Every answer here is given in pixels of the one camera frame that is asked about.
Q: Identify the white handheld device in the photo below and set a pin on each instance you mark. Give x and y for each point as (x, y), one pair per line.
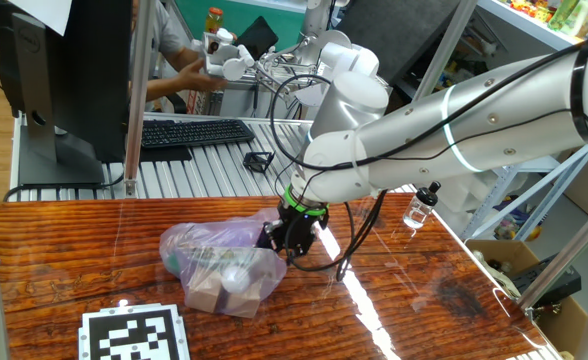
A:
(226, 60)

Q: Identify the clear plastic trays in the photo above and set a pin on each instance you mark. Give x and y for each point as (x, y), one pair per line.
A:
(454, 197)

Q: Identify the black white fiducial marker board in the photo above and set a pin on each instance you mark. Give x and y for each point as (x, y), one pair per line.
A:
(134, 340)

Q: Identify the bottle with orange cap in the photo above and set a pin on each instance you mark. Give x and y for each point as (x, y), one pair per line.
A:
(214, 22)

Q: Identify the green item in bag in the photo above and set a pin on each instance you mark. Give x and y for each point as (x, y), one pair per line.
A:
(174, 261)

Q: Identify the pale plastic bottle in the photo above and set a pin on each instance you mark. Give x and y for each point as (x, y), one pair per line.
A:
(585, 12)

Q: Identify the green plastic bottle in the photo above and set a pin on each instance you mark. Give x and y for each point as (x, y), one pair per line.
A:
(564, 12)

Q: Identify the colourful toys pile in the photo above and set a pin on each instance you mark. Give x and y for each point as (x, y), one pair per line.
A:
(511, 227)

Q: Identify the white ball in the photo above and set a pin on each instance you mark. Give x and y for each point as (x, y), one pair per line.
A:
(235, 279)

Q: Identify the colourful small toys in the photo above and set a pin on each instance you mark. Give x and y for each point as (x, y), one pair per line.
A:
(529, 7)

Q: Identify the purple translucent plastic bag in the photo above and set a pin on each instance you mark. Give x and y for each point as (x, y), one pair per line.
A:
(209, 235)

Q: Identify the glass bottle with black cap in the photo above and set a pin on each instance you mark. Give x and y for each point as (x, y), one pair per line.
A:
(416, 212)

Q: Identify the open cardboard box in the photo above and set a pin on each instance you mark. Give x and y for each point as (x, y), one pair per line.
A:
(564, 325)

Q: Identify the white paper sheet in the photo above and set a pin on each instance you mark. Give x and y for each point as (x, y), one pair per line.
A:
(44, 12)

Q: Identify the white metal shelf rack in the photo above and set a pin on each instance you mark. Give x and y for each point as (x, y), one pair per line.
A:
(494, 200)

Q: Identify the black chair armrest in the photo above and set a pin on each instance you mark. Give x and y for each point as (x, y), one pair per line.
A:
(171, 104)

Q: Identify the person's bare forearm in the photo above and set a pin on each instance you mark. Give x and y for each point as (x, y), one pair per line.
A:
(161, 90)
(181, 56)

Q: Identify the black device in box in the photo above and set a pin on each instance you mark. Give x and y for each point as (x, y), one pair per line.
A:
(549, 285)

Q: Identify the person's bare hand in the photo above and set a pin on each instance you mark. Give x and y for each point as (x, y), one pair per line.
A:
(199, 80)

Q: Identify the black computer monitor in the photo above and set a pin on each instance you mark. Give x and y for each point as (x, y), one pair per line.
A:
(89, 75)

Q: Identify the wooden block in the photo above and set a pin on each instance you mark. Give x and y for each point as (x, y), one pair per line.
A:
(244, 302)
(204, 292)

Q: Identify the grey aluminium case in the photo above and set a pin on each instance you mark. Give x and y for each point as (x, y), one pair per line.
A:
(234, 102)

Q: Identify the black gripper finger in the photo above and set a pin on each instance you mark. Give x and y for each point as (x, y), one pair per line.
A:
(295, 255)
(271, 236)

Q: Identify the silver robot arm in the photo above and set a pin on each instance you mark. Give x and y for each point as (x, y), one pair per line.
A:
(474, 130)

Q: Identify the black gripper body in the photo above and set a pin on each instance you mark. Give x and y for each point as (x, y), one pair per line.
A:
(301, 230)

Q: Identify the white carton with red print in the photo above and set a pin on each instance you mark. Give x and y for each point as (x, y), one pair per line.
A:
(196, 100)

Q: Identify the small black folding stand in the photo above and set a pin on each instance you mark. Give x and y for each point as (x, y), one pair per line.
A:
(249, 159)

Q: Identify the dark grey panel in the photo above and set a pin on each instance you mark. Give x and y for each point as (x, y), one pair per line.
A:
(399, 30)

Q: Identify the black keyboard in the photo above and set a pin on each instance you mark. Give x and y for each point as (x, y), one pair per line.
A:
(194, 132)

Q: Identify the wood grain table mat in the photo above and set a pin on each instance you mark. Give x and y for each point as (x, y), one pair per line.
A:
(374, 300)

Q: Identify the person in grey shirt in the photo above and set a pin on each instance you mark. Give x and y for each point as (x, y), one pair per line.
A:
(166, 25)

